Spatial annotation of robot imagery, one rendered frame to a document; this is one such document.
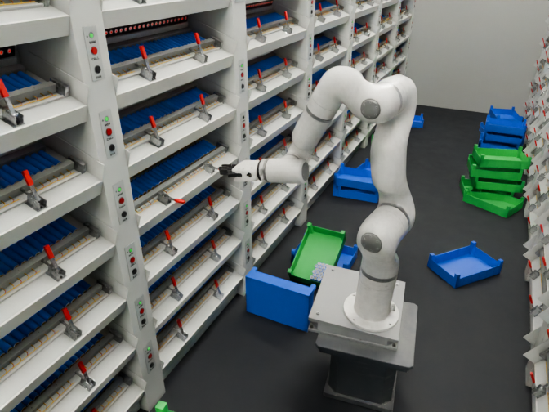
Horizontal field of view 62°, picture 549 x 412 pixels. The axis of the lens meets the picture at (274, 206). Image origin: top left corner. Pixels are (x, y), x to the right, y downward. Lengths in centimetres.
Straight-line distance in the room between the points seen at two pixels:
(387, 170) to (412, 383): 92
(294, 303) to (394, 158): 90
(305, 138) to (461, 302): 126
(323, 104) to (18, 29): 76
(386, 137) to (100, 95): 75
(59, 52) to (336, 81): 70
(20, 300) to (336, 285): 104
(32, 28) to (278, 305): 141
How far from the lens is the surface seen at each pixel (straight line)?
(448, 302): 233
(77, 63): 119
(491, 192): 338
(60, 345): 138
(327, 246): 238
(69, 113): 117
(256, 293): 204
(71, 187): 124
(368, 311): 159
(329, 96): 133
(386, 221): 135
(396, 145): 130
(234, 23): 173
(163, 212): 150
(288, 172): 151
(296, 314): 200
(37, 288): 125
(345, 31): 304
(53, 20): 114
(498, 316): 234
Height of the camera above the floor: 142
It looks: 29 degrees down
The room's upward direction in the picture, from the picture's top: straight up
